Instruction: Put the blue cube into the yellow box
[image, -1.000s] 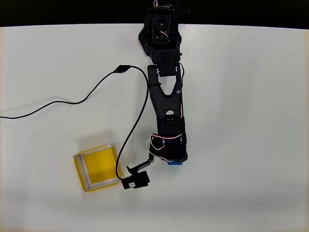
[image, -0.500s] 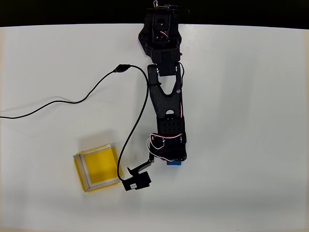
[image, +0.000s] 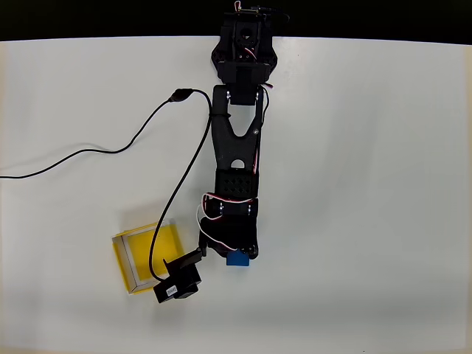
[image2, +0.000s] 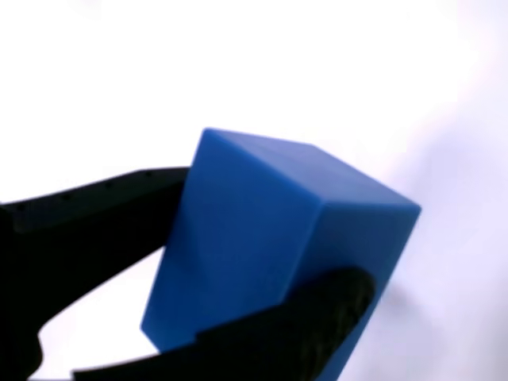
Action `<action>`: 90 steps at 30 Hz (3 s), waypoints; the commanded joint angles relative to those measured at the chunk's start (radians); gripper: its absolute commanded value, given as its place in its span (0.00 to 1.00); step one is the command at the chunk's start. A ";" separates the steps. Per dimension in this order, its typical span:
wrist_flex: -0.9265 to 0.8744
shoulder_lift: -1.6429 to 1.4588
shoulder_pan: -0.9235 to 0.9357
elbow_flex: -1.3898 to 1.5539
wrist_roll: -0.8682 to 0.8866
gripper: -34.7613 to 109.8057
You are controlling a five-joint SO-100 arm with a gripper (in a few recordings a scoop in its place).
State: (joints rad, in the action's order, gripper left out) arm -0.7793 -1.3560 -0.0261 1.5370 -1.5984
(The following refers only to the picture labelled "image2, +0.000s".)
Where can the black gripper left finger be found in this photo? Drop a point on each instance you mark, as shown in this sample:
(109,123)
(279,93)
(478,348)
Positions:
(79,238)

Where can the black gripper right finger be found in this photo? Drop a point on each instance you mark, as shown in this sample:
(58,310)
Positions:
(278,341)

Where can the blue rectangular block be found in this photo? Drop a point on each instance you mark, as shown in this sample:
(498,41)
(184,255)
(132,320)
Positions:
(246,230)

